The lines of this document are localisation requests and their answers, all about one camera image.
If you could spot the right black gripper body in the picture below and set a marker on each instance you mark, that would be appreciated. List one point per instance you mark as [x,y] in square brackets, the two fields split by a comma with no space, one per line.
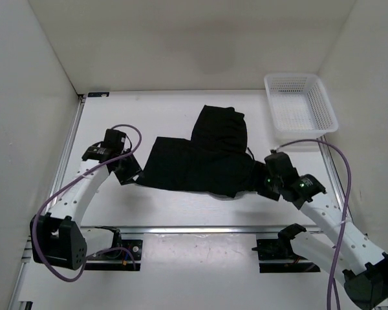
[269,186]

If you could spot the aluminium front rail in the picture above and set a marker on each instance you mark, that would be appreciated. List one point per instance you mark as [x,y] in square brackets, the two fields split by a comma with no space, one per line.
[254,229]

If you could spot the black shorts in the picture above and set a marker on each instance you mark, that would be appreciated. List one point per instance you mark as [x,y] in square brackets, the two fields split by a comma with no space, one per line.
[213,160]

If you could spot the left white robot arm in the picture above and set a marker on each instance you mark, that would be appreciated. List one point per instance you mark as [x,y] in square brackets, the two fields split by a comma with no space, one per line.
[57,238]

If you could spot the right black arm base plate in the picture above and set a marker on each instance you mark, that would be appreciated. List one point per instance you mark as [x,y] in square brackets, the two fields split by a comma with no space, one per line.
[273,260]

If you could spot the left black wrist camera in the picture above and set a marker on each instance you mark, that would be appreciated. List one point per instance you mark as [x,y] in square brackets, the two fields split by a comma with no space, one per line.
[114,139]

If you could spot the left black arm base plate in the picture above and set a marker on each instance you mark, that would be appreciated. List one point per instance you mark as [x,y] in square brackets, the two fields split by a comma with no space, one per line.
[110,250]

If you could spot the black corner bracket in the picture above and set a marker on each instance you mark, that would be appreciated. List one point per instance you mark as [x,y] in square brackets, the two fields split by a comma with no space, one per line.
[98,94]

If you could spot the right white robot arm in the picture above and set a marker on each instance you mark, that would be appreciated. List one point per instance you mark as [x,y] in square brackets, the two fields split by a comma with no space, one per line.
[359,265]

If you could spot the white perforated plastic basket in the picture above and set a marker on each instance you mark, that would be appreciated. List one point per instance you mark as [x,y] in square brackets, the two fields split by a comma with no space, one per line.
[300,106]

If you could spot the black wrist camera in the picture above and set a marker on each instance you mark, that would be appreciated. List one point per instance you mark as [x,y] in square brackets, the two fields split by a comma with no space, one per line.
[279,166]
[114,139]

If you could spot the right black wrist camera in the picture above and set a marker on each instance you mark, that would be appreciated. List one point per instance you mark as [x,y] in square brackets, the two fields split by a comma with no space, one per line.
[279,166]

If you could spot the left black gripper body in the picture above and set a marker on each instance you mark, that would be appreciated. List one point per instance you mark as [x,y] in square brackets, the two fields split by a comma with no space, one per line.
[128,167]

